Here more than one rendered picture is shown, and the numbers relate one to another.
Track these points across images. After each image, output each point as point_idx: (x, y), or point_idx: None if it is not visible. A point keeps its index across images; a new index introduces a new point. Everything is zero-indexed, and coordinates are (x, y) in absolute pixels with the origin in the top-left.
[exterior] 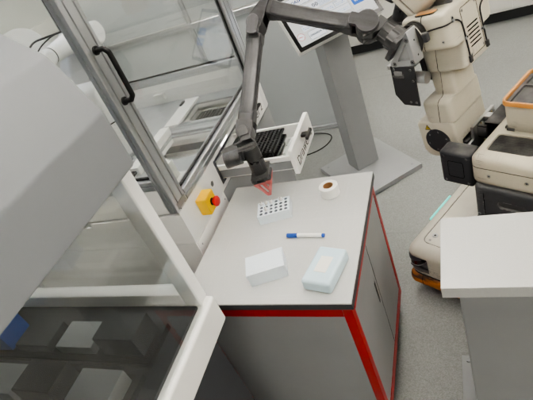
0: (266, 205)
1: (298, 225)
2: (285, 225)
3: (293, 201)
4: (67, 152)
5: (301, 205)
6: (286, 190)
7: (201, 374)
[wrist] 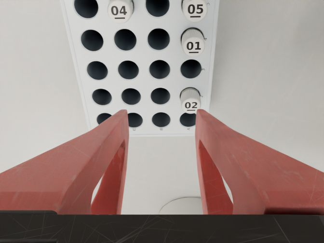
0: (169, 3)
1: (42, 128)
2: (43, 80)
3: (212, 113)
4: None
5: (163, 141)
6: (319, 81)
7: None
